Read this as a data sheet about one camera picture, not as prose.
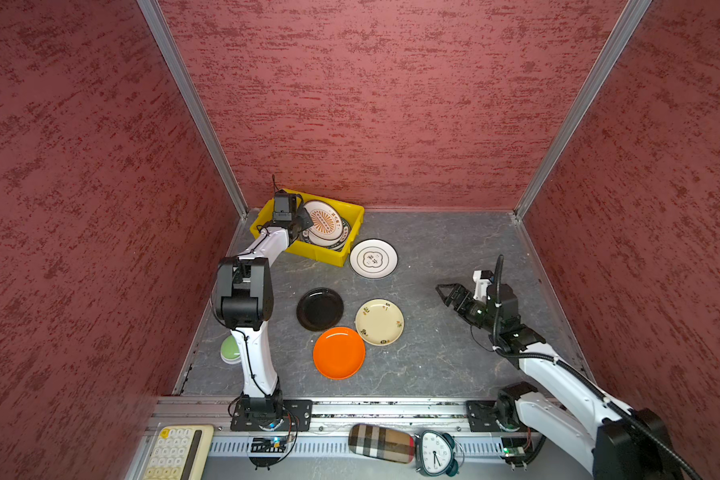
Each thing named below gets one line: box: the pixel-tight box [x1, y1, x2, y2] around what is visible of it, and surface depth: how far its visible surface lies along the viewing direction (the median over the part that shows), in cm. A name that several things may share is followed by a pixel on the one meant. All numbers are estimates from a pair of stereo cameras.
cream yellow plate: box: [354, 298, 405, 347], surface depth 94 cm
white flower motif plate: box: [349, 238, 399, 279], surface depth 108 cm
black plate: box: [296, 287, 344, 332], surface depth 94 cm
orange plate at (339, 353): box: [313, 326, 366, 380], surface depth 87 cm
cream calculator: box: [144, 424, 215, 480], surface depth 69 cm
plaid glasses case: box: [348, 423, 415, 464], surface depth 69 cm
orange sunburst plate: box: [303, 200, 344, 240], surface depth 112 cm
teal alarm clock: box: [414, 430, 460, 477], surface depth 67 cm
